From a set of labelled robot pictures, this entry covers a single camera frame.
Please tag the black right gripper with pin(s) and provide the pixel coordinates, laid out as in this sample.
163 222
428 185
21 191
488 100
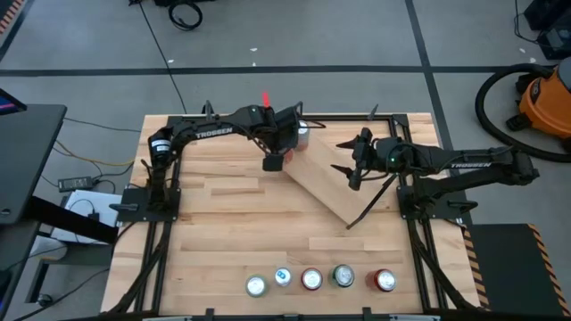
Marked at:
366 160

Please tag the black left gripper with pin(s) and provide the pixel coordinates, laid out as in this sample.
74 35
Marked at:
283 129

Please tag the silver beverage can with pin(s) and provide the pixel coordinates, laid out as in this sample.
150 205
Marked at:
303 136

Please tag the dark green beverage can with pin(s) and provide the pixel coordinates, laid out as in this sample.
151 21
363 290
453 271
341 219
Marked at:
343 275

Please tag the slim blue beverage can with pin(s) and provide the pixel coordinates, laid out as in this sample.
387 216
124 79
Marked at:
282 277

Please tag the light green beverage can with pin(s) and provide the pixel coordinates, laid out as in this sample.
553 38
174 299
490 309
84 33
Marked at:
256 286

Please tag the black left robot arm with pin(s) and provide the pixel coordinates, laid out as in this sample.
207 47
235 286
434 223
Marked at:
214 131

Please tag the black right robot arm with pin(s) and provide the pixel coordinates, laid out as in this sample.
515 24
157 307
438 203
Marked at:
468 165

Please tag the orange shop vacuum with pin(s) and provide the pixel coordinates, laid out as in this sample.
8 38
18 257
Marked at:
546 102
479 104

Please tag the black hazard striped mat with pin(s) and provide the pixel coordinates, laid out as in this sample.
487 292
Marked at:
11 13
508 267

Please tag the white box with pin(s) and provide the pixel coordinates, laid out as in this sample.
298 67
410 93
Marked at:
105 198

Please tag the small black charger plug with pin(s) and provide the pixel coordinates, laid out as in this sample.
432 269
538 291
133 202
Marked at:
93 217

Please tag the black equipment cases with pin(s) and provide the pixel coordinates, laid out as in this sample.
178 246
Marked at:
557 35

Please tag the black power adapter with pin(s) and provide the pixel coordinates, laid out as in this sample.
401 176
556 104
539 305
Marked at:
75 183

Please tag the black desk crossbar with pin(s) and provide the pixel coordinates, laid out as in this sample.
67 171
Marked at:
67 218

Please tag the tilted display screen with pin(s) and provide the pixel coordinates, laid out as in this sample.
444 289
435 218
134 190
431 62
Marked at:
9 103

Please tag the wooden shelf with black frame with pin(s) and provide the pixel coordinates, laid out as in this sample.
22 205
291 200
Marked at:
321 178

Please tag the black aluminium table frame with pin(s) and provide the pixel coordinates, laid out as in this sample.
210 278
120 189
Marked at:
348 118

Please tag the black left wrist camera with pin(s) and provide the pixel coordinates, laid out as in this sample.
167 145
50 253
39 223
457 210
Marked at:
273 163

